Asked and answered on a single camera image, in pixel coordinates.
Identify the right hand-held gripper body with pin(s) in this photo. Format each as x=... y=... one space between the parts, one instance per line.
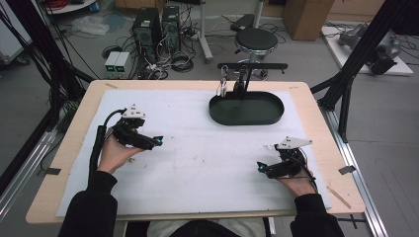
x=290 y=158

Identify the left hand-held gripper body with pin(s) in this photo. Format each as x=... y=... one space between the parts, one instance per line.
x=133 y=130

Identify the person's right hand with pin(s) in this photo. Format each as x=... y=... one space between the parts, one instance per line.
x=301 y=187

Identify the person's left hand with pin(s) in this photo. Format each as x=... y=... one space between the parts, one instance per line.
x=115 y=156

